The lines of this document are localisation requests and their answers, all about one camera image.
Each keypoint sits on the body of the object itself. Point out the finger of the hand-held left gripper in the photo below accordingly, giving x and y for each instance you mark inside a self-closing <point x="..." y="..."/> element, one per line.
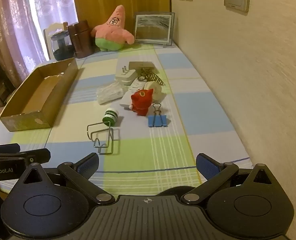
<point x="38" y="155"/>
<point x="5" y="148"/>

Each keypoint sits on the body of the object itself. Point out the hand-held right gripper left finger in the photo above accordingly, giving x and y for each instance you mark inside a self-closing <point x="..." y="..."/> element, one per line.
<point x="88" y="165"/>

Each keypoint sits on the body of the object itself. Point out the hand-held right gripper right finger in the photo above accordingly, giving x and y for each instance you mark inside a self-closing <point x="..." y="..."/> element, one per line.
<point x="206" y="166"/>

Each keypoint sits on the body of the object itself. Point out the green white small bottle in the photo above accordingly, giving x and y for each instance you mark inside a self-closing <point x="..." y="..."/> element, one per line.
<point x="110" y="116"/>

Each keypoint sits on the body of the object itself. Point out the brown cardboard box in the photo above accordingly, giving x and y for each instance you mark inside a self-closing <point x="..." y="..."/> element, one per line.
<point x="53" y="97"/>

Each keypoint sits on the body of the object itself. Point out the blue binder clip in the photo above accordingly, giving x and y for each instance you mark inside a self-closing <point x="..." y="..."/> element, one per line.
<point x="157" y="121"/>

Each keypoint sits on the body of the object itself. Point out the clear plastic swab box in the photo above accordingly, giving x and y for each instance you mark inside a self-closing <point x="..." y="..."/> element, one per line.
<point x="110" y="93"/>

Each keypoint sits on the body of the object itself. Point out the red fish toy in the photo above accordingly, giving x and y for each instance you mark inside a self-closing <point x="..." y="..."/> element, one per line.
<point x="140" y="102"/>

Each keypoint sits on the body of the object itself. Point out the cream fused plug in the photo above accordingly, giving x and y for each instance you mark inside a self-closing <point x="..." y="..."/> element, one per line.
<point x="159" y="92"/>

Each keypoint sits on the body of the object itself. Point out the white power adapter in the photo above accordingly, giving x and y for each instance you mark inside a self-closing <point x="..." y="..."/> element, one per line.
<point x="124" y="77"/>

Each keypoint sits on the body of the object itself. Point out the gold wall panel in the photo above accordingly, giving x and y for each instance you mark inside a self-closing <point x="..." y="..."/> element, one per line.
<point x="141" y="65"/>

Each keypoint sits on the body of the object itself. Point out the checkered tablecloth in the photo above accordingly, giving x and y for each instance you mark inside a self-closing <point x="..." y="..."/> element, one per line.
<point x="163" y="155"/>

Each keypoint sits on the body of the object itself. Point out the white power strip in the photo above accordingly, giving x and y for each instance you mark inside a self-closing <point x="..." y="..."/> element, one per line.
<point x="135" y="86"/>

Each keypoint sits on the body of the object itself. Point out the black yellow striped clip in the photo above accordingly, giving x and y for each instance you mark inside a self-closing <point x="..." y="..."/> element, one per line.
<point x="156" y="77"/>

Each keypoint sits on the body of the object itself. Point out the glass jar dark base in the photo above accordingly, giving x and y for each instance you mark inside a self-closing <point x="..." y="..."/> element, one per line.
<point x="61" y="47"/>

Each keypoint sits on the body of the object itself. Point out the lilac lace curtain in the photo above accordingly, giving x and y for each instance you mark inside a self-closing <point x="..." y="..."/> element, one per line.
<point x="18" y="30"/>

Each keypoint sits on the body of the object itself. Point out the brown metal thermos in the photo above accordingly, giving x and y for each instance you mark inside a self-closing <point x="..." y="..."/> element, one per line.
<point x="81" y="40"/>

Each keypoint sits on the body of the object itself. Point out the white wooden chair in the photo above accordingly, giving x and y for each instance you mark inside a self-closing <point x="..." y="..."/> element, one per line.
<point x="53" y="27"/>

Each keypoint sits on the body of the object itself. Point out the pink starfish plush toy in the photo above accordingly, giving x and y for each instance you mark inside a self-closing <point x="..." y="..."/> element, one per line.
<point x="111" y="33"/>

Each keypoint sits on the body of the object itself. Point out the glass picture frame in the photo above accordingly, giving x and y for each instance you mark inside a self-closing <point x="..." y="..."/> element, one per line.
<point x="153" y="28"/>

